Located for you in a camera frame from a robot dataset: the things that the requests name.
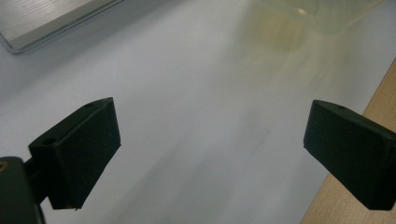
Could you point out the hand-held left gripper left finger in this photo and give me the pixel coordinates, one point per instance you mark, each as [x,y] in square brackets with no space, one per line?
[77,155]

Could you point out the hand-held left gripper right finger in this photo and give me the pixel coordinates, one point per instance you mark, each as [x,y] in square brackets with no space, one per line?
[351,152]

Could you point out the flat silver metal device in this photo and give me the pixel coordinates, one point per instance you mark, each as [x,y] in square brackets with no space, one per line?
[46,21]

